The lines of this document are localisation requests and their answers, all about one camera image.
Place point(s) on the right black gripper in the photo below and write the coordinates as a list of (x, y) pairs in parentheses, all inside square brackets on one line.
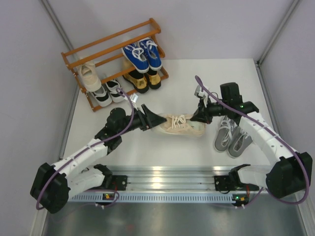
[(201, 115)]

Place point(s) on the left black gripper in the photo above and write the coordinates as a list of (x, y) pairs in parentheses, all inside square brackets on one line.
[(148, 119)]

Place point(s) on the beige sneaker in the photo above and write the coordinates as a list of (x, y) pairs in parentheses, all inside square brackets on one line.
[(180, 125), (89, 76)]

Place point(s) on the grey canvas sneaker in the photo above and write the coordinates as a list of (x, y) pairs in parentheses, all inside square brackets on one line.
[(226, 131), (239, 143)]

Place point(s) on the gold loafer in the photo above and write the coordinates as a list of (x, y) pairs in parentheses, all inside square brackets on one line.
[(138, 81), (153, 79)]

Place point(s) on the black white sneaker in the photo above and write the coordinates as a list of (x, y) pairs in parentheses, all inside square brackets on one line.
[(102, 97), (112, 88)]

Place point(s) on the blue canvas sneaker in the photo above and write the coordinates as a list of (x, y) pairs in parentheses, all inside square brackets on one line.
[(151, 52), (135, 55)]

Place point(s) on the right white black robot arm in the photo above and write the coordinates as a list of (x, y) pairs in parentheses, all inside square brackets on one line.
[(242, 124)]

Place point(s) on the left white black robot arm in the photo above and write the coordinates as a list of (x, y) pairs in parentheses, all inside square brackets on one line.
[(101, 145)]

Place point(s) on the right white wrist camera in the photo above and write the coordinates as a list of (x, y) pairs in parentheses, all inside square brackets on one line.
[(200, 92)]

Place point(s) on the aluminium rail frame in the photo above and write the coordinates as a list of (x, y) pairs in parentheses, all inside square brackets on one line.
[(120, 178)]

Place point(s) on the perforated grey cable tray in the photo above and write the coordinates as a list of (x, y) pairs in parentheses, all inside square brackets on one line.
[(124, 197)]

